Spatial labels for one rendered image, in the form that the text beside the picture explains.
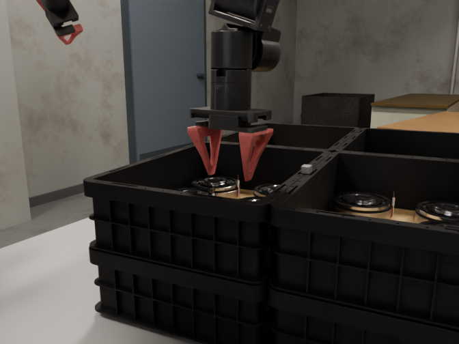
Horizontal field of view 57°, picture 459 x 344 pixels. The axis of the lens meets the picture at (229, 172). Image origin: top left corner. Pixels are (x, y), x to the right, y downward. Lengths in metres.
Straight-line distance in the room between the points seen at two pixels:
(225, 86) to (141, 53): 3.92
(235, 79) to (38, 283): 0.55
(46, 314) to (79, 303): 0.05
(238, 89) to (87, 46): 3.56
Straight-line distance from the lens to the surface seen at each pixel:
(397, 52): 7.26
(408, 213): 0.87
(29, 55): 3.76
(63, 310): 0.79
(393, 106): 4.72
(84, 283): 0.87
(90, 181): 0.66
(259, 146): 0.61
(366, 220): 0.49
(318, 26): 7.65
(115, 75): 4.30
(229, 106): 0.58
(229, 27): 0.59
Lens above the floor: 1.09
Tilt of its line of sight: 14 degrees down
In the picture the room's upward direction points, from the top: straight up
